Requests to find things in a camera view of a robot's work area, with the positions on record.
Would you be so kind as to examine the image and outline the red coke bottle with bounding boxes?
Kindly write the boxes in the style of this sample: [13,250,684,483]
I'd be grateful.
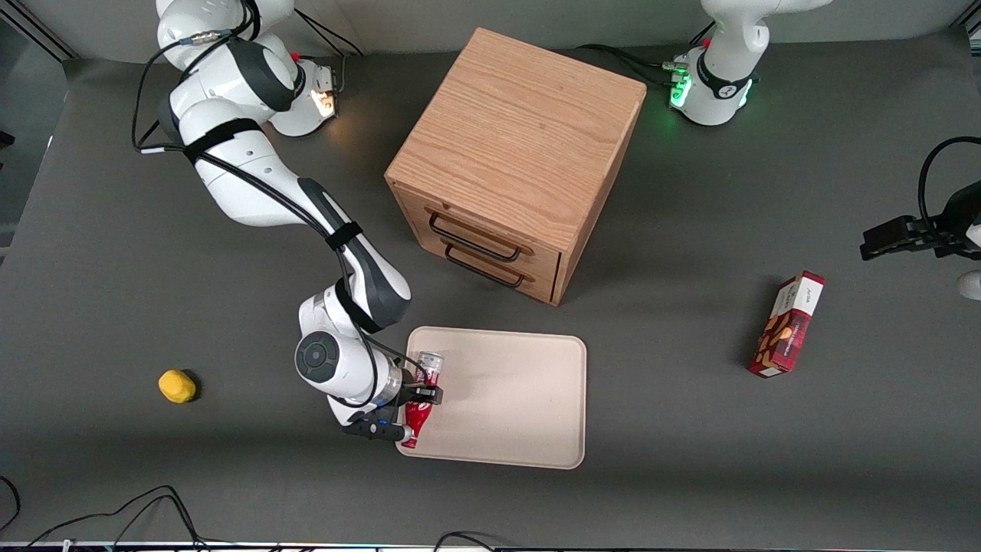
[400,351,446,450]

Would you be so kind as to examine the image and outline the red snack box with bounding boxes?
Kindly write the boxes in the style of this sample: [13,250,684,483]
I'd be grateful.
[749,271,826,378]

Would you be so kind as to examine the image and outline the black short floor cable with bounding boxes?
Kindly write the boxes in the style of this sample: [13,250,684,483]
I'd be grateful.
[432,531,500,552]

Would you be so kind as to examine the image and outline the beige rectangular tray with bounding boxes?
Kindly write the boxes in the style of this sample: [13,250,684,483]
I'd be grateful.
[395,326,588,470]

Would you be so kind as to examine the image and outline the black thin edge cable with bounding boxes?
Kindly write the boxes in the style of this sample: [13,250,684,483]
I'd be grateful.
[0,475,21,531]

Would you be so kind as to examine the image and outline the black cable at arm base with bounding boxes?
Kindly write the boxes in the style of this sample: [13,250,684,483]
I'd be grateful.
[575,43,688,87]
[294,9,366,94]

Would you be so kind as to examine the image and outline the wooden drawer cabinet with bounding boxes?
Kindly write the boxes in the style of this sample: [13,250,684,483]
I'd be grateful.
[385,28,647,307]

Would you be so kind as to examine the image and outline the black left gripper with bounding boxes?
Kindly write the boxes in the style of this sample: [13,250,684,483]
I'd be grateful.
[859,182,981,262]

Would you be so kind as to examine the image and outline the black cable along right arm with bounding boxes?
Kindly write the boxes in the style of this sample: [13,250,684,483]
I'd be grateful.
[131,0,424,409]

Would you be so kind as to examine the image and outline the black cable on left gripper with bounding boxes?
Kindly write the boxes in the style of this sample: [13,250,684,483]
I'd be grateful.
[917,136,981,232]

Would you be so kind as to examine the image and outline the black metal drawer handle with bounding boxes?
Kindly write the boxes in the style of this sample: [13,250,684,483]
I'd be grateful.
[445,245,527,290]
[428,212,523,263]

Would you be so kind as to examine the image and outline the black looped floor cable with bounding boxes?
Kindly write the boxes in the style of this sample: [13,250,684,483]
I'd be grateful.
[21,485,209,550]

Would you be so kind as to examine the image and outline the wooden drawer front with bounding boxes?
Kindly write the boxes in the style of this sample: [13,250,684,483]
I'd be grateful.
[410,230,561,304]
[397,186,565,281]

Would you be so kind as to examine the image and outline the black cable at right arm base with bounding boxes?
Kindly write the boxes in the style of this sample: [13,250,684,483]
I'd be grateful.
[294,9,366,94]

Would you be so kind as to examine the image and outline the yellow lemon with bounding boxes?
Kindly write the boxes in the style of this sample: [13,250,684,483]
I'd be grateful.
[159,370,198,404]

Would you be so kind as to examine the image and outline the black frame strut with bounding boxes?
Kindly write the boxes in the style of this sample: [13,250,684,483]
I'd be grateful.
[0,6,79,62]

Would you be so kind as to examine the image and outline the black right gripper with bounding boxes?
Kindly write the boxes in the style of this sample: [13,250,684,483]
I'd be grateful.
[328,382,445,427]

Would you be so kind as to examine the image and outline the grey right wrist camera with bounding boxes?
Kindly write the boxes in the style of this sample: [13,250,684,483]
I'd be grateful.
[342,414,415,443]

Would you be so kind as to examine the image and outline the black cable at left arm base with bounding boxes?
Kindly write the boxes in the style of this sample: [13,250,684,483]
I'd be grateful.
[575,43,688,87]

